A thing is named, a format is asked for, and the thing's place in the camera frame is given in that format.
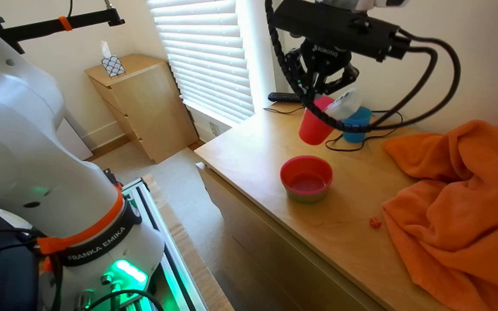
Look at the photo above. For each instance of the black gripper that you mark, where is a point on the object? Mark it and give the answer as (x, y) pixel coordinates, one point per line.
(331, 35)

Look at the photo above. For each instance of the red plastic cup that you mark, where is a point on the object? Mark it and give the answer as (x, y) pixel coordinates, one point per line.
(314, 130)

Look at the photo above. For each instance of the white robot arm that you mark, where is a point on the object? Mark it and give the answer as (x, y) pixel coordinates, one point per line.
(70, 241)

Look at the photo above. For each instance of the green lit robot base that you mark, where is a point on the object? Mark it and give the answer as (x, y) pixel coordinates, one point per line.
(125, 285)

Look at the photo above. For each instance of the blue plastic cup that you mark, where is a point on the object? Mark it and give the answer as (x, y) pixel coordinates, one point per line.
(355, 125)

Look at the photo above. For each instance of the red stacked bowls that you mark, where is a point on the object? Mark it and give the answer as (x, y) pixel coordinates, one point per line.
(307, 178)

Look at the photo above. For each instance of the black tv remote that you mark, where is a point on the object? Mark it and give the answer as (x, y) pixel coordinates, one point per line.
(282, 97)

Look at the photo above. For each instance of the white window blinds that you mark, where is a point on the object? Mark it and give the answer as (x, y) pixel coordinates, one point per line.
(205, 49)

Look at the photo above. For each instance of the small orange scrap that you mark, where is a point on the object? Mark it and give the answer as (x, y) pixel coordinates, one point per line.
(376, 222)

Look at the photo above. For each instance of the light wooden cabinet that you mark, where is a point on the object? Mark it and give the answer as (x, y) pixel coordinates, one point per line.
(148, 106)

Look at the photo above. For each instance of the patterned tissue box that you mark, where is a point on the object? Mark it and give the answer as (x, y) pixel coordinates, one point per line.
(110, 61)

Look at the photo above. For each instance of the orange fleece cloth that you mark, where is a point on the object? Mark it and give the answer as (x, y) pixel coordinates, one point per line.
(445, 225)

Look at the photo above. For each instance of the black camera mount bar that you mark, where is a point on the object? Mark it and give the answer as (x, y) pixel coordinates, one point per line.
(16, 35)

